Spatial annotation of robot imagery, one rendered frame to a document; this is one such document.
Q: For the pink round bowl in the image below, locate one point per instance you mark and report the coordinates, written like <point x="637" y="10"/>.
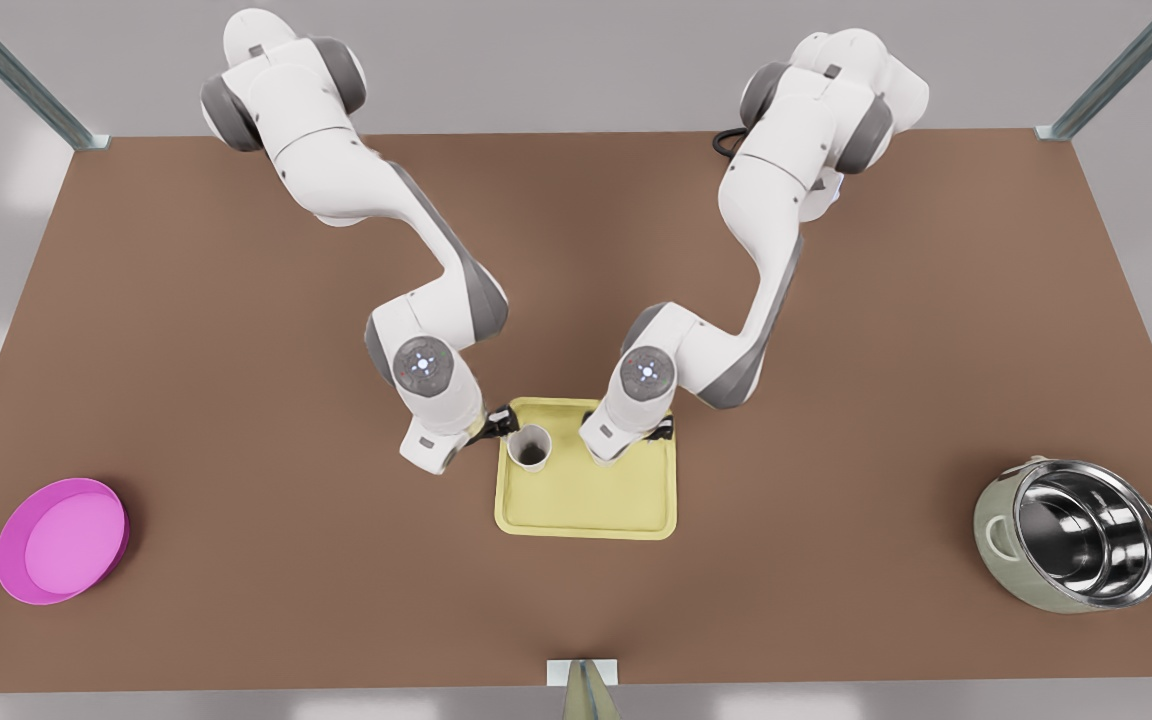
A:
<point x="61" y="541"/>

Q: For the yellow rectangular tray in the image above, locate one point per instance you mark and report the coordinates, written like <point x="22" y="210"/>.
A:
<point x="586" y="495"/>

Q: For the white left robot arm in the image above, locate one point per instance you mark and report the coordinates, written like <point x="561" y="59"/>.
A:
<point x="786" y="180"/>

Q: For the silver frame post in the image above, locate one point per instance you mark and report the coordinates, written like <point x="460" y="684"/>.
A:
<point x="16" y="75"/>
<point x="586" y="690"/>
<point x="1116" y="70"/>

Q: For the steel pot with green outside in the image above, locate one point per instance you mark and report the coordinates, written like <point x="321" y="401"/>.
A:
<point x="1076" y="535"/>

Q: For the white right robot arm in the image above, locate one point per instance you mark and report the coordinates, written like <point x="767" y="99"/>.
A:
<point x="356" y="180"/>

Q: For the white IKEA cup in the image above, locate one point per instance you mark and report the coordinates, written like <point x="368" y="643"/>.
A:
<point x="530" y="448"/>

